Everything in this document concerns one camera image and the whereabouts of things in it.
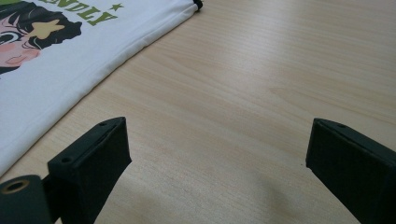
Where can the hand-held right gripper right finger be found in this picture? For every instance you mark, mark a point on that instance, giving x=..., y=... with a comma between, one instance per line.
x=351, y=168

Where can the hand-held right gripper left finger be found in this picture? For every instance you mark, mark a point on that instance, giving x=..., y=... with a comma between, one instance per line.
x=90, y=161

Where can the white printed sleeveless shirt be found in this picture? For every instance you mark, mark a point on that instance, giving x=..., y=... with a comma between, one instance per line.
x=62, y=81

